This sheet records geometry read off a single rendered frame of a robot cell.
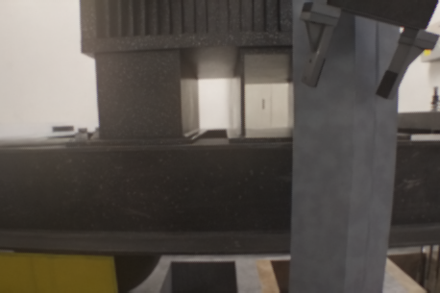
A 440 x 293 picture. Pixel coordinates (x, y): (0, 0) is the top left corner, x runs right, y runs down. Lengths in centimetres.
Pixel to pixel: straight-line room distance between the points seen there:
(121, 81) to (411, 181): 75
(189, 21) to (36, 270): 69
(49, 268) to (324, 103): 69
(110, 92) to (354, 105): 50
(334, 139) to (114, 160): 49
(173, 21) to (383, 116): 47
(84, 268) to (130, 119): 36
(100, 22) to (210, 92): 330
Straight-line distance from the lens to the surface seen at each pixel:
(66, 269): 70
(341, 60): 44
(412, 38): 44
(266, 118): 367
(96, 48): 63
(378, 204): 51
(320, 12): 35
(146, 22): 61
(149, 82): 58
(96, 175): 66
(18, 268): 77
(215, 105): 386
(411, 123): 131
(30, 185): 77
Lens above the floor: 71
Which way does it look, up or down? 6 degrees down
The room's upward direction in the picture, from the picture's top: 1 degrees counter-clockwise
